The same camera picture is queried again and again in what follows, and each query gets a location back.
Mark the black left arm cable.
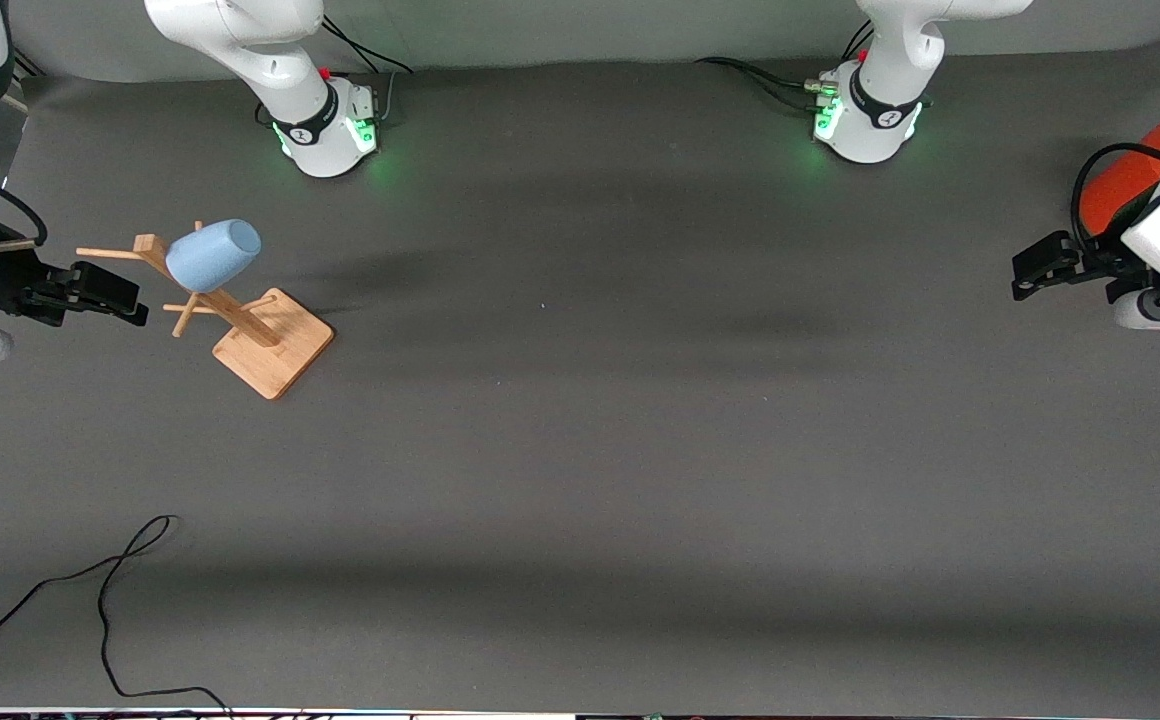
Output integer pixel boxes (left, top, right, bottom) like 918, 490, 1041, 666
1070, 143, 1160, 243

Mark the light blue cup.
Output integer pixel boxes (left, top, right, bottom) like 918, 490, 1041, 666
165, 219, 263, 294

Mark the orange cylinder with grey top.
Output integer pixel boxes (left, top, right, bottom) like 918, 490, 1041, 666
1080, 100, 1160, 241

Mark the wooden cup rack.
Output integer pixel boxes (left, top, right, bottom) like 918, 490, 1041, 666
75, 220, 336, 401

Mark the thin black loose cable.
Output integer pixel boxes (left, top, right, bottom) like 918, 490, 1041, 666
0, 515, 233, 717

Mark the black arm base cable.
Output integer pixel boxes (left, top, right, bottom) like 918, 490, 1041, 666
693, 56, 833, 113
320, 15, 416, 126

